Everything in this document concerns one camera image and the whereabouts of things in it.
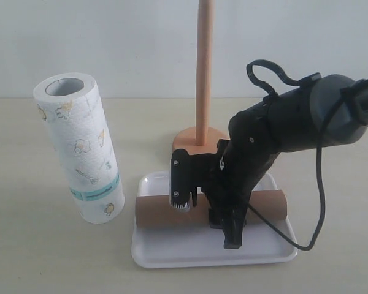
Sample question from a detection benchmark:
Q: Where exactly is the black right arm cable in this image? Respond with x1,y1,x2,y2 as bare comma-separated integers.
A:
246,59,368,251

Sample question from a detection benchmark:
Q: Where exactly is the printed paper towel roll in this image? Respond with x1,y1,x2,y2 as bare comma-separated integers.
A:
33,72,125,224

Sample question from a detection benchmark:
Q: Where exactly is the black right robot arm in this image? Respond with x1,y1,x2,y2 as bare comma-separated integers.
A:
192,74,368,249

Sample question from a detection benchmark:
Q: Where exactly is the brown cardboard tube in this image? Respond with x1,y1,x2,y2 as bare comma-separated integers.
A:
135,190,288,229

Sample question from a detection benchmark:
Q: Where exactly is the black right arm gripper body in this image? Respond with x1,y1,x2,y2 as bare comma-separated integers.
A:
191,140,255,224

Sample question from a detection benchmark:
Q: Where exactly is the wooden paper towel holder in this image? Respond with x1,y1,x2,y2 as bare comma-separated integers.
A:
172,0,228,154

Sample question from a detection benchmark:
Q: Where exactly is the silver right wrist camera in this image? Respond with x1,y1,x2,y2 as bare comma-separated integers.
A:
169,149,197,212

